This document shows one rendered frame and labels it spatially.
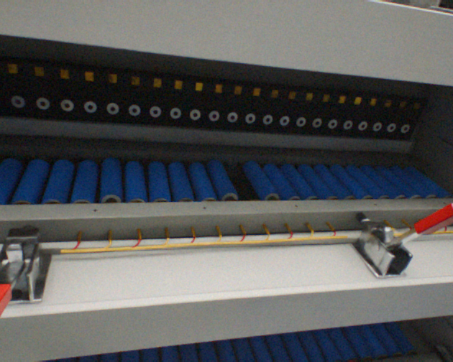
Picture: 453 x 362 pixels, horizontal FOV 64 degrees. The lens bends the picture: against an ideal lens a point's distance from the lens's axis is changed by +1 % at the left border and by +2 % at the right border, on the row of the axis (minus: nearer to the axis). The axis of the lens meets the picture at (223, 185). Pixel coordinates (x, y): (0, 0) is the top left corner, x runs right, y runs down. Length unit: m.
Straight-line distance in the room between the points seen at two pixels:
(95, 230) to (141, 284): 0.05
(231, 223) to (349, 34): 0.16
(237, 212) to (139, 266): 0.09
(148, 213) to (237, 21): 0.15
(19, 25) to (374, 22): 0.20
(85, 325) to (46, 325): 0.02
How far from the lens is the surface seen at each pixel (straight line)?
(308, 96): 0.42
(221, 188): 0.33
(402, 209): 0.38
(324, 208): 0.33
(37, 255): 0.25
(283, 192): 0.35
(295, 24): 0.24
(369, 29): 0.27
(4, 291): 0.21
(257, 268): 0.28
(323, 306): 0.30
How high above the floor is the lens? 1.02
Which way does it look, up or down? 13 degrees down
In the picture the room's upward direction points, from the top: 5 degrees clockwise
